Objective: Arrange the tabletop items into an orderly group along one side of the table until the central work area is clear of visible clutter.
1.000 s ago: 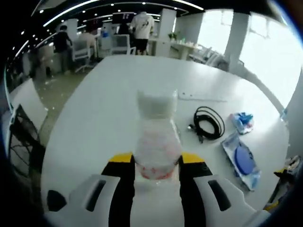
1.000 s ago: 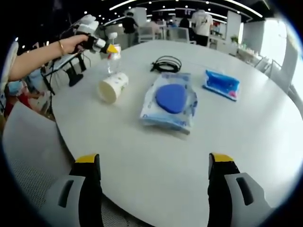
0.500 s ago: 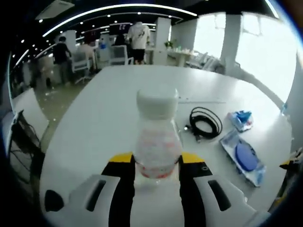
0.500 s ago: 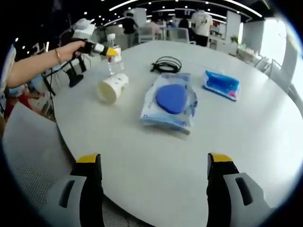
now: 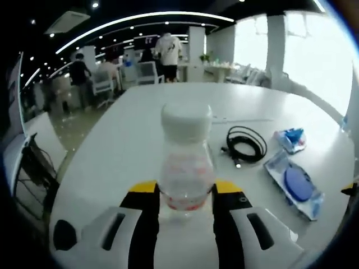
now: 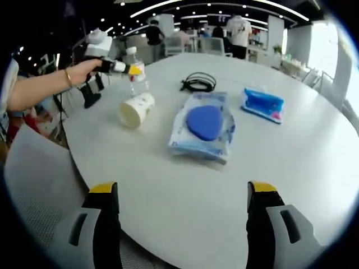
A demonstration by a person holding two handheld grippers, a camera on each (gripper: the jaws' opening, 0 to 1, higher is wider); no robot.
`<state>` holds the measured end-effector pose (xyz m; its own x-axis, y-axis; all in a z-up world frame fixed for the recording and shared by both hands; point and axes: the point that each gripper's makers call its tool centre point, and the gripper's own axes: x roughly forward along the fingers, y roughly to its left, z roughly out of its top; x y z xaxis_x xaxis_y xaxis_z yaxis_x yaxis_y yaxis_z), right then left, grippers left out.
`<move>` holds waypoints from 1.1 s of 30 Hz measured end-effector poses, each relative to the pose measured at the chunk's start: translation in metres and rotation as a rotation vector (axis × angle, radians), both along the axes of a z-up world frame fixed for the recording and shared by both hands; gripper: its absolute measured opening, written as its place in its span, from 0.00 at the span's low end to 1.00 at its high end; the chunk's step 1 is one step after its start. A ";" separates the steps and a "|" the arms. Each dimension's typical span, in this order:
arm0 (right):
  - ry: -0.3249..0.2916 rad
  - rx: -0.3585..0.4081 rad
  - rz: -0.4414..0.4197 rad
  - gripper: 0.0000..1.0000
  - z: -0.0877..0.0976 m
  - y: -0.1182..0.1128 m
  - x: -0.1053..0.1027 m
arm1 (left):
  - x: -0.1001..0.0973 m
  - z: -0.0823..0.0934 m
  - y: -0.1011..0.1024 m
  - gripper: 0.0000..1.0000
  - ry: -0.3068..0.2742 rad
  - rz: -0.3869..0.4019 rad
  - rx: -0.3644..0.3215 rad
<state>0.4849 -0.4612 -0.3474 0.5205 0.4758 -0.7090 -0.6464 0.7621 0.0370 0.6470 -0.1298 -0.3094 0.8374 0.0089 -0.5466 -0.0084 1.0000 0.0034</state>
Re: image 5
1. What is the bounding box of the white table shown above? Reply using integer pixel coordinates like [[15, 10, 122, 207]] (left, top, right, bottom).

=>
[[49, 84, 357, 269]]

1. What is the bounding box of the white chair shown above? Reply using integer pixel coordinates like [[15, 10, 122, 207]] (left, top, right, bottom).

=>
[[91, 69, 116, 95], [138, 61, 165, 85]]

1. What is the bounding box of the green potted plant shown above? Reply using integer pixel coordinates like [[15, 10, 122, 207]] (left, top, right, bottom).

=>
[[199, 51, 214, 64]]

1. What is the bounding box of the white power strip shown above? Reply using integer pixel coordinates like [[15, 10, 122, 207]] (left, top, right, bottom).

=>
[[211, 116, 275, 124]]

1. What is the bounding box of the blue pad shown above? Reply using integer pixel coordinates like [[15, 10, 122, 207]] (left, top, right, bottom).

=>
[[263, 149, 325, 222]]

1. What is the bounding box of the ceiling air conditioner unit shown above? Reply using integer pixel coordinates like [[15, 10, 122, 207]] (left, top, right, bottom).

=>
[[44, 10, 91, 35]]

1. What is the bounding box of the blue gloves packet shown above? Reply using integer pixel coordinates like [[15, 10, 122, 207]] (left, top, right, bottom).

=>
[[273, 127, 309, 155]]

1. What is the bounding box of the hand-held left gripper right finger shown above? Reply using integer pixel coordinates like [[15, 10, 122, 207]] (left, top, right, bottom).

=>
[[211, 180, 306, 269]]

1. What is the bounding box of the clear plastic bottle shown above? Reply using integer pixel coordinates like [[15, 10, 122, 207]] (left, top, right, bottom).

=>
[[159, 101, 217, 220]]

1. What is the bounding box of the grey side desk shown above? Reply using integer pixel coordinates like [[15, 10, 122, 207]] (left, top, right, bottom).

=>
[[2, 112, 61, 228]]

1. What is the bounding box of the curved ceiling light strip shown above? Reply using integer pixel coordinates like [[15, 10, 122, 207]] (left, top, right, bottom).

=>
[[55, 12, 236, 55]]

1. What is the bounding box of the black cable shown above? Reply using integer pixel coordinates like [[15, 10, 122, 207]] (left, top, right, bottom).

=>
[[220, 125, 268, 169]]

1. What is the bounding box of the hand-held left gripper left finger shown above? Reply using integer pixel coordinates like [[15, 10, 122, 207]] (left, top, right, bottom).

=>
[[80, 180, 161, 269]]

